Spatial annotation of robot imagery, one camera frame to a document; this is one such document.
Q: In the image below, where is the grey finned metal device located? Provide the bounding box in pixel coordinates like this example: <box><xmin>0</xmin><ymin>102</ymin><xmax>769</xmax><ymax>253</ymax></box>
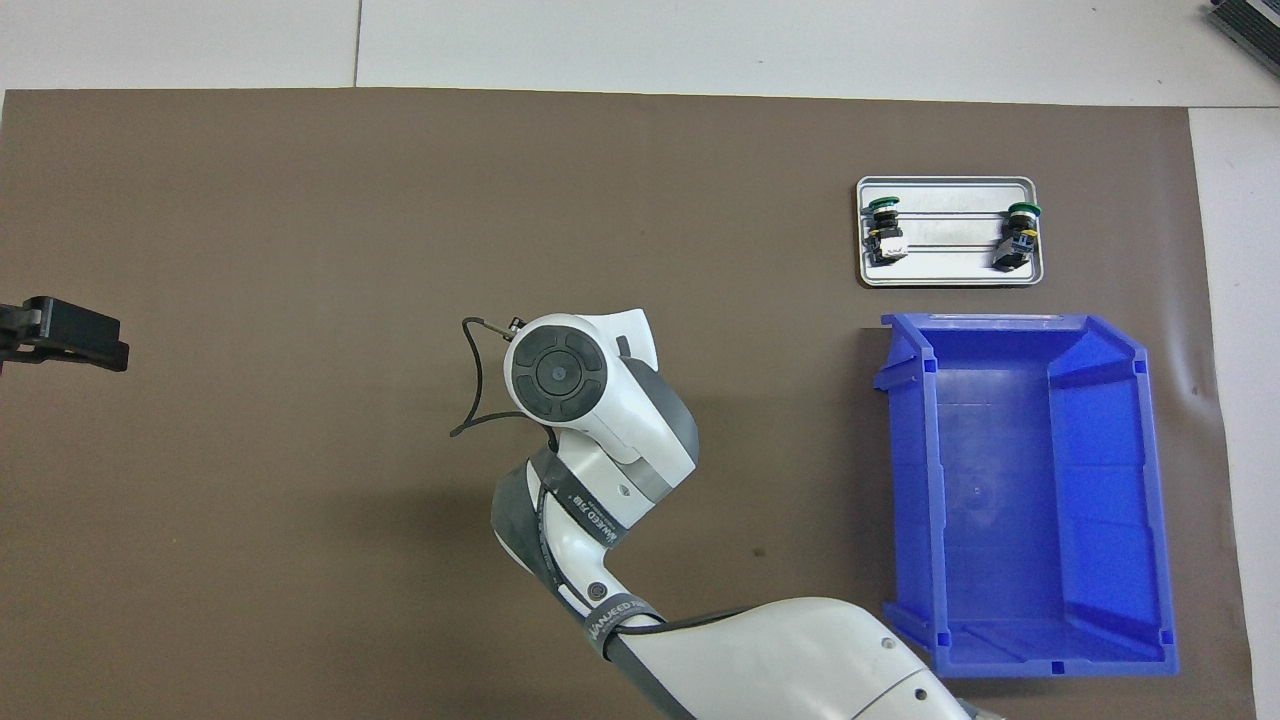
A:
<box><xmin>1205</xmin><ymin>0</ymin><xmax>1280</xmax><ymax>53</ymax></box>

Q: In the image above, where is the brown table mat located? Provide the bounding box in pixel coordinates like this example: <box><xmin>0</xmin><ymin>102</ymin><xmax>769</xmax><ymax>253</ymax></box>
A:
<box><xmin>0</xmin><ymin>88</ymin><xmax>1259</xmax><ymax>720</ymax></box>

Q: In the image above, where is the grey metal tray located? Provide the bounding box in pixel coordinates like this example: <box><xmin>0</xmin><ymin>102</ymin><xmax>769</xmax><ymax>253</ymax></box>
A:
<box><xmin>855</xmin><ymin>176</ymin><xmax>1044</xmax><ymax>289</ymax></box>

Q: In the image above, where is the green push button dark block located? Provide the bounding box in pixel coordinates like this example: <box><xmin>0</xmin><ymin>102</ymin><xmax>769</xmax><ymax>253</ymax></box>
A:
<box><xmin>991</xmin><ymin>202</ymin><xmax>1042</xmax><ymax>272</ymax></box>

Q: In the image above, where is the green push button white block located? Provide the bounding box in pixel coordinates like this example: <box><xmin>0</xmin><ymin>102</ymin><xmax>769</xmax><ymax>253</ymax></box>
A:
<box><xmin>864</xmin><ymin>197</ymin><xmax>909</xmax><ymax>267</ymax></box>

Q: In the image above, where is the blue plastic storage bin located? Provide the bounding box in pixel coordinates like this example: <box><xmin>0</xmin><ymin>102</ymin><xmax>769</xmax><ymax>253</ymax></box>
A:
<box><xmin>872</xmin><ymin>312</ymin><xmax>1179</xmax><ymax>678</ymax></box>

